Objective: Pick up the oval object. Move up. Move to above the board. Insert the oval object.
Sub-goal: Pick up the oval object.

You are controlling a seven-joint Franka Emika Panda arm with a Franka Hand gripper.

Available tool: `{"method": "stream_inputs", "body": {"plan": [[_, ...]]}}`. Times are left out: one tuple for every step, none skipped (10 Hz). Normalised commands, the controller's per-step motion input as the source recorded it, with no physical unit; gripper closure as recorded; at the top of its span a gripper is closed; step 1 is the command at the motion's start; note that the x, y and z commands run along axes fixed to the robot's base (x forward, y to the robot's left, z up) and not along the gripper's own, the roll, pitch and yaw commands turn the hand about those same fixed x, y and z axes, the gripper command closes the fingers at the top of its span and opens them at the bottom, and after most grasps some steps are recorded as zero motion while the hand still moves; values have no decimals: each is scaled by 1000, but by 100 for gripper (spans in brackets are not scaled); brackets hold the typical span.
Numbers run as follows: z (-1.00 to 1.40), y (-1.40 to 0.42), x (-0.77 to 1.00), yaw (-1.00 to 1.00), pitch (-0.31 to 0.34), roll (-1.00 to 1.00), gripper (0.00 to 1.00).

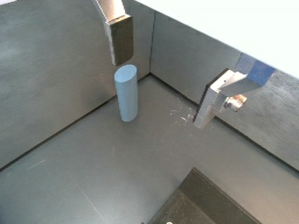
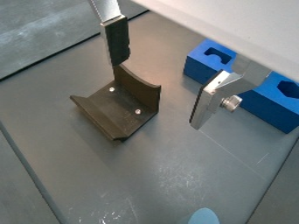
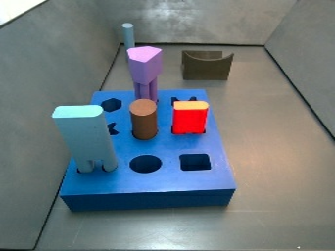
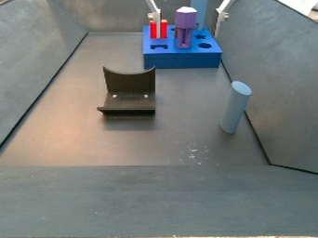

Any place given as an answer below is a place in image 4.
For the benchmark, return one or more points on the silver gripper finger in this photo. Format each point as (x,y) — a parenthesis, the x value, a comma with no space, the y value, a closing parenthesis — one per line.
(222,14)
(155,20)

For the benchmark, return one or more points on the light blue oval cylinder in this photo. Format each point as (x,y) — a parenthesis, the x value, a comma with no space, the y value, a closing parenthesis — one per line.
(234,107)

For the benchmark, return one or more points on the blue foam shape board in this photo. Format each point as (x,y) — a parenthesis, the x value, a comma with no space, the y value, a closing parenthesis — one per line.
(163,55)

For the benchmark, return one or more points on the red rectangular block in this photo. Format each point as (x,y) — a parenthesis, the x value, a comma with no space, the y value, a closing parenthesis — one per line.
(163,29)

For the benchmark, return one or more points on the light blue tall peg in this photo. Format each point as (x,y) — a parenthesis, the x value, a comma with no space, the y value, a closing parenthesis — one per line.
(199,5)

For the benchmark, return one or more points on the purple hexagonal peg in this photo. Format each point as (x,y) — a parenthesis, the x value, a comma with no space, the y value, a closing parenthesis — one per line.
(184,24)

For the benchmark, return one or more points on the black curved holder stand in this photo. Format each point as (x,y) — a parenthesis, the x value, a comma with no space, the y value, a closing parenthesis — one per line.
(129,92)

